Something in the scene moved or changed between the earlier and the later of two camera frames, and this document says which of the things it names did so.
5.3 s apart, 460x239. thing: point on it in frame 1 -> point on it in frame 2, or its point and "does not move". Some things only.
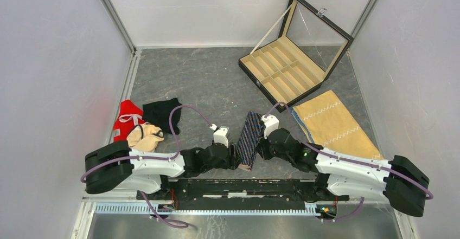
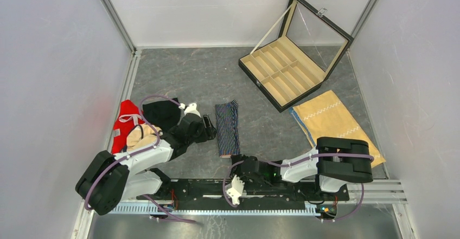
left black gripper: x=232 y=161 -> x=208 y=133
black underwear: x=158 y=113 does not move
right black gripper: x=261 y=148 -> x=235 y=170
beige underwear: x=145 y=137 does not move
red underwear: x=129 y=116 does not move
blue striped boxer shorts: x=249 y=139 -> x=227 y=118
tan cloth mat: x=330 y=126 does not move
